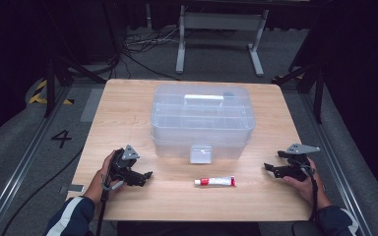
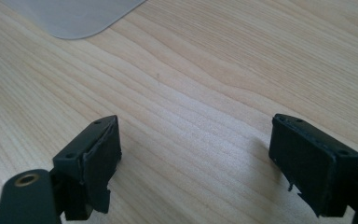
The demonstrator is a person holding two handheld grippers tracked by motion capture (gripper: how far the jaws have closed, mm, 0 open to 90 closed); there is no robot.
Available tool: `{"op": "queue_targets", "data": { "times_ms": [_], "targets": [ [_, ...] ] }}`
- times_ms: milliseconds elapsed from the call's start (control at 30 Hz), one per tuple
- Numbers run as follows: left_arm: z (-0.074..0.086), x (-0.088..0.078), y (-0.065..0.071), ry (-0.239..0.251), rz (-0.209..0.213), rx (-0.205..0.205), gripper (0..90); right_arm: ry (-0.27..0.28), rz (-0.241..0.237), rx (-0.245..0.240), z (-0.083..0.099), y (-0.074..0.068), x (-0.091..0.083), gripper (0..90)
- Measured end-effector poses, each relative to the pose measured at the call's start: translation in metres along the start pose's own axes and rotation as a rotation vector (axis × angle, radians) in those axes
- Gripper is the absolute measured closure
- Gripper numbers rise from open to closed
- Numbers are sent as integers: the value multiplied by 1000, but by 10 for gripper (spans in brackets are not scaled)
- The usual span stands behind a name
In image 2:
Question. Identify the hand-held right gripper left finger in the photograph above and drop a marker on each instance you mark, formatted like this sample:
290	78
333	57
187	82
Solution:
74	161

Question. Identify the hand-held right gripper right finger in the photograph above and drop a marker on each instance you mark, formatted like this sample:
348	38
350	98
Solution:
313	165

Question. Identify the clear plastic storage box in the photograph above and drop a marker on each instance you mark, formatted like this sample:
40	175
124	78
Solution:
74	15

